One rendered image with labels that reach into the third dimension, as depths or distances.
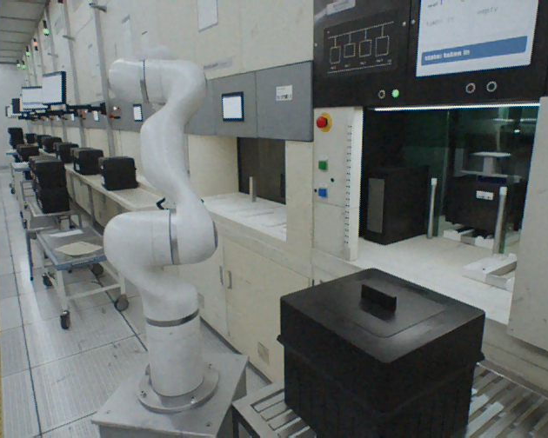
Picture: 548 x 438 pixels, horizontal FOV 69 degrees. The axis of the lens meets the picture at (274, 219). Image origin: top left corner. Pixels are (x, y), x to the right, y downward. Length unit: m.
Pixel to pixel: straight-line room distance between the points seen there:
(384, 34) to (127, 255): 0.92
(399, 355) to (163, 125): 0.66
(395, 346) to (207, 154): 2.22
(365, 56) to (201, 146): 1.62
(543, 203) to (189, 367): 0.83
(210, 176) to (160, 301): 1.96
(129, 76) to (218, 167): 1.83
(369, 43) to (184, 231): 0.81
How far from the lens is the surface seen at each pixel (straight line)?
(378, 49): 1.29
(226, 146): 2.80
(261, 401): 0.98
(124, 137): 4.10
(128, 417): 0.99
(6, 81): 14.33
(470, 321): 0.81
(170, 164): 0.89
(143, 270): 0.86
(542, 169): 0.98
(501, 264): 1.47
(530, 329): 1.07
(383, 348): 0.69
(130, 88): 1.01
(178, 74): 1.00
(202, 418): 0.94
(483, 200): 1.69
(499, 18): 1.10
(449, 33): 1.16
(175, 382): 0.97
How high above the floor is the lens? 1.37
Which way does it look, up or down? 15 degrees down
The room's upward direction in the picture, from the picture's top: 1 degrees counter-clockwise
